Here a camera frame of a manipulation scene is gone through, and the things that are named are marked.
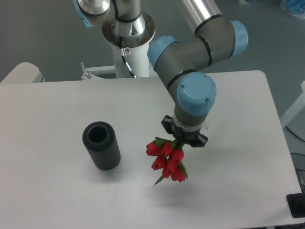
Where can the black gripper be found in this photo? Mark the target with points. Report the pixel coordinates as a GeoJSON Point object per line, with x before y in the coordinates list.
{"type": "Point", "coordinates": [193, 138]}

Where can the red tulip bouquet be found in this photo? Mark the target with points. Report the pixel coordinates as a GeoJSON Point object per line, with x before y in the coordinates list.
{"type": "Point", "coordinates": [169, 158]}

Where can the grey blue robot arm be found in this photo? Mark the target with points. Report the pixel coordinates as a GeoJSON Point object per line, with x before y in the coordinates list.
{"type": "Point", "coordinates": [179, 64]}

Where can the black ribbed cylindrical vase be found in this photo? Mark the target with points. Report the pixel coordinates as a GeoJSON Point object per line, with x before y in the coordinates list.
{"type": "Point", "coordinates": [100, 140]}

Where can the black box at table edge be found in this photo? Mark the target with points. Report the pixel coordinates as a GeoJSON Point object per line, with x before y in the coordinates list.
{"type": "Point", "coordinates": [296, 204]}

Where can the blue plastic bag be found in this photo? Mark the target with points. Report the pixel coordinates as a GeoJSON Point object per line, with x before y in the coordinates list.
{"type": "Point", "coordinates": [295, 8]}

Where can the white rounded side table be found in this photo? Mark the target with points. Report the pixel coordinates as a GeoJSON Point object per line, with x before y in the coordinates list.
{"type": "Point", "coordinates": [24, 72]}

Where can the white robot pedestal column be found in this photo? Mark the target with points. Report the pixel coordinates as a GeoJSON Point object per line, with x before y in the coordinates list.
{"type": "Point", "coordinates": [130, 42]}

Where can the white metal base bracket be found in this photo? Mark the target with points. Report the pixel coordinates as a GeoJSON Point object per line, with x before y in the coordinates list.
{"type": "Point", "coordinates": [108, 72]}

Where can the white frame on right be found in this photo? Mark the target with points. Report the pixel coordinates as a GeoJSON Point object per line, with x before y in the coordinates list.
{"type": "Point", "coordinates": [294, 109]}

